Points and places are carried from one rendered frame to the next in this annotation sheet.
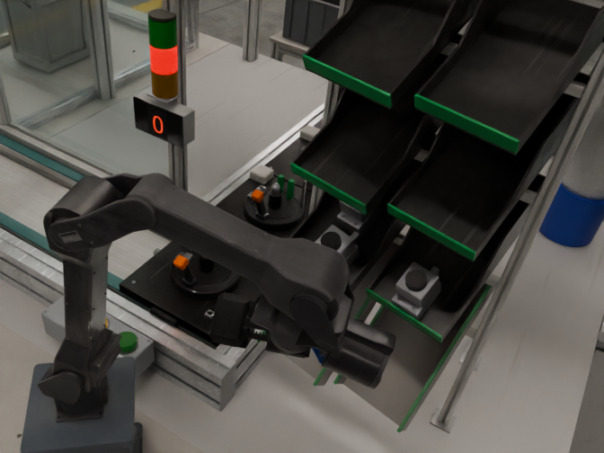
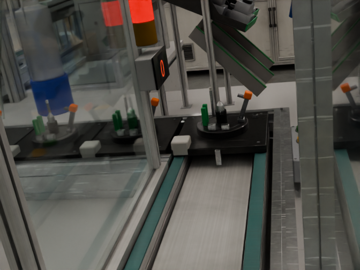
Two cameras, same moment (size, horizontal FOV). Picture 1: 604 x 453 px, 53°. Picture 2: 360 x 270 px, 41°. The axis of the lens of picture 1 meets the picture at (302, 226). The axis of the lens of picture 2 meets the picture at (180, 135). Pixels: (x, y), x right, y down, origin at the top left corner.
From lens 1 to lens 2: 1.85 m
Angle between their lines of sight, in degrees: 84
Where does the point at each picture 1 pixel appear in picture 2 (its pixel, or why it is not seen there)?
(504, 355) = (174, 103)
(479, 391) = (203, 102)
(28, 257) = (285, 188)
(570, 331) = not seen: hidden behind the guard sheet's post
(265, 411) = not seen: hidden behind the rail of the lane
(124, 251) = (217, 185)
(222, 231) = not seen: outside the picture
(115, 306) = (281, 146)
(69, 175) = (148, 239)
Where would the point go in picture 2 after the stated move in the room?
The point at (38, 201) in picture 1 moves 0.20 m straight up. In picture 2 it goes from (195, 257) to (180, 160)
